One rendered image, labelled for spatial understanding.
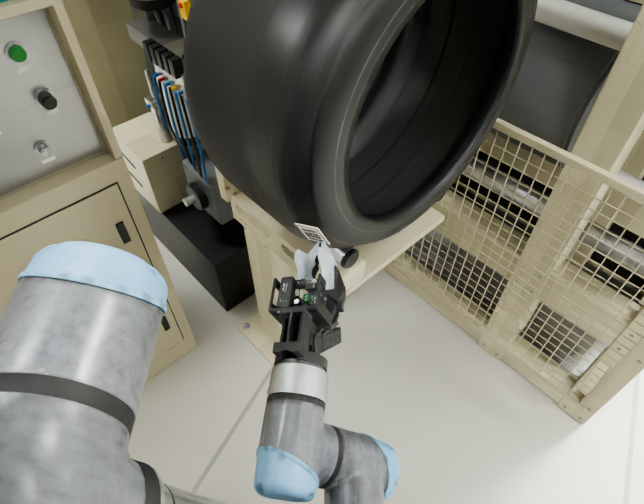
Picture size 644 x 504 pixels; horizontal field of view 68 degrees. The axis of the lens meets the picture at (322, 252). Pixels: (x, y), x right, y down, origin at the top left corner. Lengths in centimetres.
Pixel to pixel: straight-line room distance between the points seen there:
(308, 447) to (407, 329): 137
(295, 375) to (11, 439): 34
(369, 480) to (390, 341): 128
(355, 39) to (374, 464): 51
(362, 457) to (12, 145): 94
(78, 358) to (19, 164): 90
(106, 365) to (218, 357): 151
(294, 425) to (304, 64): 42
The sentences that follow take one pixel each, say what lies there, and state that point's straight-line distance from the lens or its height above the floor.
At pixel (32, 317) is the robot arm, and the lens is 39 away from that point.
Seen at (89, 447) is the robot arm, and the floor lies 130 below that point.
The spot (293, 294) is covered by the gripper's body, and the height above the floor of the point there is 108.
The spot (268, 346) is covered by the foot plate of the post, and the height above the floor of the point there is 1.
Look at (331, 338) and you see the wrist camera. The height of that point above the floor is 100.
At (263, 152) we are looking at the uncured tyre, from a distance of 65.
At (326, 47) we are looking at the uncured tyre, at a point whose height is 135.
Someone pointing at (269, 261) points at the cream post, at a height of 52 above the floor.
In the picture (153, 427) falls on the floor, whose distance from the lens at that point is 181.
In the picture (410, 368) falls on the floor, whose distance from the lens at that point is 184.
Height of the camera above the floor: 161
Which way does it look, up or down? 49 degrees down
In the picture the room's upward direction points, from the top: straight up
